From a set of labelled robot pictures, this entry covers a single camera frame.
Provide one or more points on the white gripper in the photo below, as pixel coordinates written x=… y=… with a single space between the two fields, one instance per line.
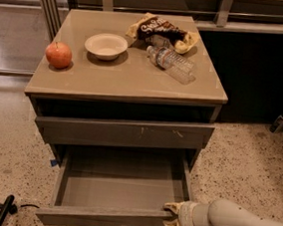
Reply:
x=185 y=216

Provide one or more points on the grey drawer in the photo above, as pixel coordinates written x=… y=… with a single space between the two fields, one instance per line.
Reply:
x=106 y=132
x=112 y=186

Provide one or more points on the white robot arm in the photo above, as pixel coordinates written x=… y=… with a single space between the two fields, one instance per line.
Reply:
x=217 y=213

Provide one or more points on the grey top drawer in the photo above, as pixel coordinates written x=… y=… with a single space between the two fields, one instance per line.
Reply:
x=106 y=132

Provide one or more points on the grey drawer cabinet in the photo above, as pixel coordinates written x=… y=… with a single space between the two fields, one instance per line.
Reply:
x=129 y=88

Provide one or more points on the blue tape piece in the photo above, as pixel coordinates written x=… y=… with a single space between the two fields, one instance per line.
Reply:
x=54 y=162

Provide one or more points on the clear plastic water bottle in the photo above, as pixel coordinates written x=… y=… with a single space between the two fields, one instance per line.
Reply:
x=173 y=64

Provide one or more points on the black bar tool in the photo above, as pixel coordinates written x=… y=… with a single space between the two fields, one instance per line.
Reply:
x=9 y=207

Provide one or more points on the brown chip bag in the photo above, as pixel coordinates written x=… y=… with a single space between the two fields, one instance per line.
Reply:
x=161 y=33

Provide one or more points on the white paper bowl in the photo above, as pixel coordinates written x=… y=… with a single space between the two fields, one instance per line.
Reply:
x=106 y=47

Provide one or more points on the red apple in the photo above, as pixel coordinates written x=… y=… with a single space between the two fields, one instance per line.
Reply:
x=59 y=55

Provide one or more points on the metal railing frame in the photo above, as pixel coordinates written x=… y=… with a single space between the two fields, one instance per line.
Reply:
x=243 y=16

